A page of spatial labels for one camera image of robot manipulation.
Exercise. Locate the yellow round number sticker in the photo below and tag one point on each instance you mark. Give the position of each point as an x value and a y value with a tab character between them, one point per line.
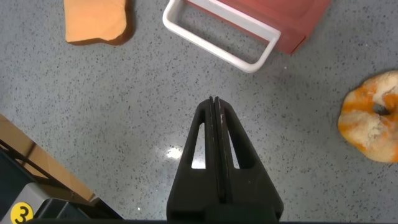
21	213

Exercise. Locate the toy toast slice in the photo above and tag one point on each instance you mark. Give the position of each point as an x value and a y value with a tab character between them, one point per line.
93	18

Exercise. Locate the orange white toy donut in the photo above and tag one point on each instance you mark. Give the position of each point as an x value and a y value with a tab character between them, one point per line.
363	124

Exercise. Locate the grey black robot base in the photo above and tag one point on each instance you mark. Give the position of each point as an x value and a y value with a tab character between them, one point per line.
31	189

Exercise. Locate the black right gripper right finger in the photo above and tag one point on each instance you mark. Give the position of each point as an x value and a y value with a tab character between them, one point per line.
252	189

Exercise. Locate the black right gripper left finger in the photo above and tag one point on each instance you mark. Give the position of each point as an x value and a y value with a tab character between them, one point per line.
189	193

